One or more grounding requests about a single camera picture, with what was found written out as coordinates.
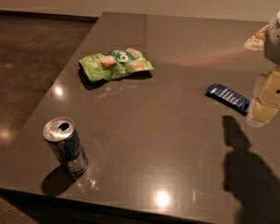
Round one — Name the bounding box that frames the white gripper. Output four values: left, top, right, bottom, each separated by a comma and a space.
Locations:
244, 9, 280, 128

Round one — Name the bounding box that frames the silver blue redbull can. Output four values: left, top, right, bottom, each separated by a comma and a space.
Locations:
43, 117, 88, 176

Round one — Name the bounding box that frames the blue snack wrapper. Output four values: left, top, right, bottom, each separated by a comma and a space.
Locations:
205, 84, 250, 115

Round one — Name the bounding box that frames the green snack bag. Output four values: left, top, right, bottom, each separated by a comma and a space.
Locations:
79, 48, 154, 83

